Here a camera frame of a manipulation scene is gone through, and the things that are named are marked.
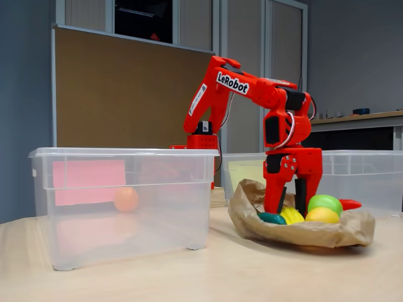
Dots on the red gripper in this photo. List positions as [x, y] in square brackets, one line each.
[306, 164]

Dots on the yellow toy corn cob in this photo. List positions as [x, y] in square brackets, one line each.
[292, 217]

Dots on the dark green toy cucumber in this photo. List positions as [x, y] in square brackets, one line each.
[270, 218]

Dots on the green toy apple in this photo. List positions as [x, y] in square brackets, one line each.
[325, 203]

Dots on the yellow toy lemon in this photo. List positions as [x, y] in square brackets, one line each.
[322, 216]

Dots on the red toy pepper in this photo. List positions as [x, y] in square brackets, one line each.
[351, 204]

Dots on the toy orange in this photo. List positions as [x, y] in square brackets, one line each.
[126, 199]

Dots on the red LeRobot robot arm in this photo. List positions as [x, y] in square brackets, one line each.
[214, 94]

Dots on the clear plastic bin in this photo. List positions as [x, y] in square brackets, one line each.
[362, 182]
[157, 220]

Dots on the crumpled brown paper bag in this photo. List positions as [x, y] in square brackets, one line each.
[299, 236]

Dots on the yellow paper note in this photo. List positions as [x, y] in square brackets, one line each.
[245, 173]

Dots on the wooden base block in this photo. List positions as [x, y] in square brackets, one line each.
[218, 198]

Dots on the grey sideboard with wooden top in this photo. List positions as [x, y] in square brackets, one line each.
[362, 132]

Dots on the red table clamp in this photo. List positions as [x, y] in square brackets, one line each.
[178, 147]

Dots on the grey tall cabinet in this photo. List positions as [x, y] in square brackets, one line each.
[242, 15]

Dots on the brown cork board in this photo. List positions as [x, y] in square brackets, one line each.
[126, 94]

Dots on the pink paper note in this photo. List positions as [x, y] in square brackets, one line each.
[88, 182]

